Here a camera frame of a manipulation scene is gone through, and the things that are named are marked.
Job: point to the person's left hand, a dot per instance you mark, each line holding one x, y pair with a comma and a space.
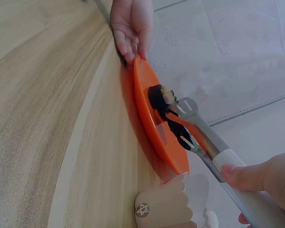
130, 21

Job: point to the person's right hand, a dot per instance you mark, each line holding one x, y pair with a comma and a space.
278, 175

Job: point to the person's left fingers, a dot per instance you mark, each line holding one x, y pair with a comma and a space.
133, 48

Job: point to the person's right thumb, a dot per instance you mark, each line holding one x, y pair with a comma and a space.
244, 177

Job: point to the person's right fingers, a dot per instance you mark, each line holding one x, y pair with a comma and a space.
243, 219

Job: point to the black seaweed sushi roll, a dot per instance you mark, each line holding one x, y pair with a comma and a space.
158, 96

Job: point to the orange plastic plate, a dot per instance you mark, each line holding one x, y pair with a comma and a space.
147, 133

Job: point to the beige scalloped dish with star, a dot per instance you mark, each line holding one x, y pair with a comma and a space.
166, 204

